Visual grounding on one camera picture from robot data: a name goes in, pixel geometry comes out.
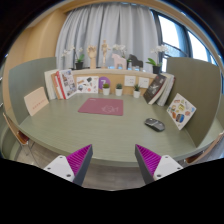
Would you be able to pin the small succulent in white pot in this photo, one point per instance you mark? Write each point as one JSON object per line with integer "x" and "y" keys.
{"x": 106, "y": 91}
{"x": 119, "y": 91}
{"x": 136, "y": 93}

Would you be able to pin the white wall socket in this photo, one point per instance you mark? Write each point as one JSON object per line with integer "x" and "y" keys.
{"x": 130, "y": 81}
{"x": 144, "y": 82}

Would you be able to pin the dark-framed window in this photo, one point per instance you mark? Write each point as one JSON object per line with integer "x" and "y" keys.
{"x": 175, "y": 36}

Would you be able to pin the photo magazine with red edge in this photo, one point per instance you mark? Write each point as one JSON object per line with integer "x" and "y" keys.
{"x": 67, "y": 83}

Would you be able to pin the beige card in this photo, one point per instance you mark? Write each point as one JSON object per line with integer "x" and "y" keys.
{"x": 36, "y": 101}

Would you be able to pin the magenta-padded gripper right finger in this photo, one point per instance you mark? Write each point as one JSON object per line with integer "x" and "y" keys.
{"x": 166, "y": 165}

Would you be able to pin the white orchid in black pot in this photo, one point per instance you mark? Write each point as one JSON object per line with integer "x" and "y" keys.
{"x": 79, "y": 65}
{"x": 119, "y": 47}
{"x": 156, "y": 69}

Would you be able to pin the white sticker sheet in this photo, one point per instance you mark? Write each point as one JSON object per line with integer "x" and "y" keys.
{"x": 87, "y": 84}

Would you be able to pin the wooden desk ledge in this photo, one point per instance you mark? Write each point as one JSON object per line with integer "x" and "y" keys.
{"x": 115, "y": 71}

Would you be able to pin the green desk partition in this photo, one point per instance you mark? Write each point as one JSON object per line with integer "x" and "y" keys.
{"x": 196, "y": 80}
{"x": 28, "y": 75}

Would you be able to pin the purple round sign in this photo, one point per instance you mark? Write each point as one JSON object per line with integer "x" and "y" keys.
{"x": 104, "y": 81}

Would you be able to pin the grey computer mouse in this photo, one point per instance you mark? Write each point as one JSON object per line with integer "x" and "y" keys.
{"x": 155, "y": 124}

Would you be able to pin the wooden chair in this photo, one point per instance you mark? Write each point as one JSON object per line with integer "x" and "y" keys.
{"x": 20, "y": 136}
{"x": 206, "y": 151}

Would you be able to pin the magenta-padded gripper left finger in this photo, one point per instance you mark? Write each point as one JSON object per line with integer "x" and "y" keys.
{"x": 56, "y": 166}

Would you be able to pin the wooden mannequin figure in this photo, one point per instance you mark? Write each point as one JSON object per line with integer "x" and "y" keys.
{"x": 105, "y": 53}

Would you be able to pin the grey curtain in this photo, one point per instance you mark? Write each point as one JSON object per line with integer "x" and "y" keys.
{"x": 100, "y": 23}

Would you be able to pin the wooden hand model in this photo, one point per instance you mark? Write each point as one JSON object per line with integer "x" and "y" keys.
{"x": 92, "y": 56}

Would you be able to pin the pink horse figure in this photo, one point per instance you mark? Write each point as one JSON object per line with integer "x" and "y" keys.
{"x": 119, "y": 62}

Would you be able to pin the black book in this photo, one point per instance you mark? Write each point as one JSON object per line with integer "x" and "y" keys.
{"x": 155, "y": 88}

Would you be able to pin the black horse figure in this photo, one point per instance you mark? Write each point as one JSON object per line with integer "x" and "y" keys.
{"x": 135, "y": 61}

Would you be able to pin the pink mouse pad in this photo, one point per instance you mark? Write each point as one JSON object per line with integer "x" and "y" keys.
{"x": 100, "y": 106}

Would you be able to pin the colourful sticker sheet card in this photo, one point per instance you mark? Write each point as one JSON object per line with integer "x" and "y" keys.
{"x": 181, "y": 111}

